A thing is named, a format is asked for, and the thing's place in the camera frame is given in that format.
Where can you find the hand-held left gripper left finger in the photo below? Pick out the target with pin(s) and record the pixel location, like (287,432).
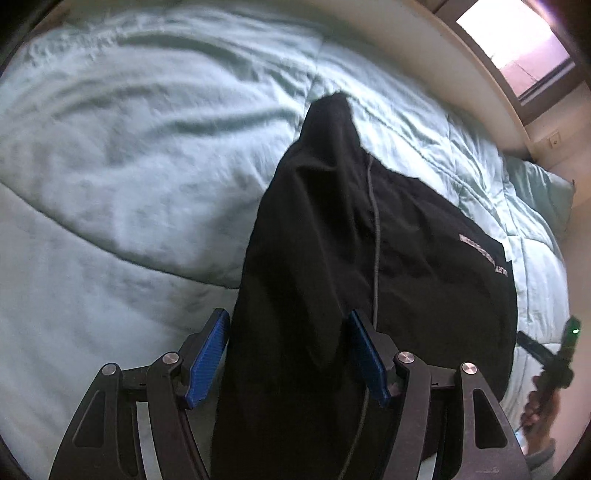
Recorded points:
(207,360)

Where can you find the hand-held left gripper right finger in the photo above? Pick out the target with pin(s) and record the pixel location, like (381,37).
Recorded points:
(369,360)

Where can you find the black jacket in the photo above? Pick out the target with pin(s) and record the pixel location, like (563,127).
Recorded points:
(323,240)

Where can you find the person's right forearm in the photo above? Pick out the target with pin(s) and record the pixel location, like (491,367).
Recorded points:
(542,457)

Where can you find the person's right hand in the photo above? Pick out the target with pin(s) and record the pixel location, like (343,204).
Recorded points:
(538,406)

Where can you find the light teal pillow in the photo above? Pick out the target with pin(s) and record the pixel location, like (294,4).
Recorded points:
(540,189)

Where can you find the light teal comforter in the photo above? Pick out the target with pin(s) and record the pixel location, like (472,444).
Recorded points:
(138,161)

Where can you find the window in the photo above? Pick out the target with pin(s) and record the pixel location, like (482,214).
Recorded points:
(508,41)

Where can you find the wall outlet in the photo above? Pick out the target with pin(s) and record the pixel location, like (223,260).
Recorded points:
(554,141)

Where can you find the cream bed frame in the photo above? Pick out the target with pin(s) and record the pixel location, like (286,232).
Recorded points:
(461,60)

